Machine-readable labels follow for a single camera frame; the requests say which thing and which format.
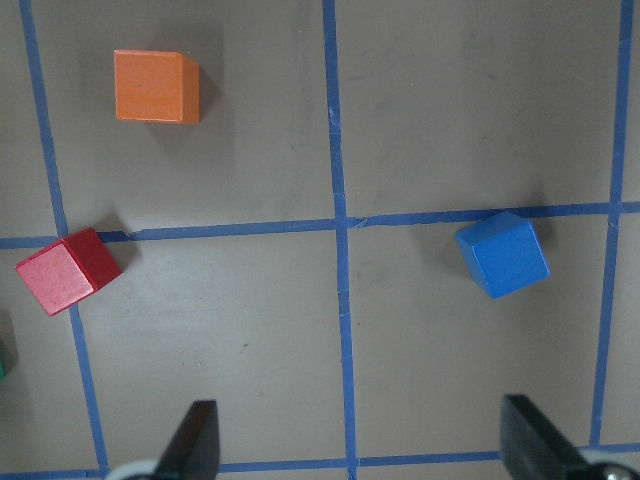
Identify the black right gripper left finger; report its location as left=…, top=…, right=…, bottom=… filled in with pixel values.
left=154, top=400, right=220, bottom=479

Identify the blue wooden block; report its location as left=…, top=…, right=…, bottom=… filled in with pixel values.
left=455, top=212, right=551, bottom=299

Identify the orange wooden block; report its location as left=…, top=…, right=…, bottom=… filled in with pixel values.
left=113, top=50, right=200, bottom=124

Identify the red wooden block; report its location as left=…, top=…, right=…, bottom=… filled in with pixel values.
left=15, top=228, right=122, bottom=316

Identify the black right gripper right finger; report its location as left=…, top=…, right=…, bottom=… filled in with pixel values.
left=500, top=394, right=590, bottom=480

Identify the green wooden block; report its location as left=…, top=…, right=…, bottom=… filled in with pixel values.
left=0, top=310, right=19, bottom=380

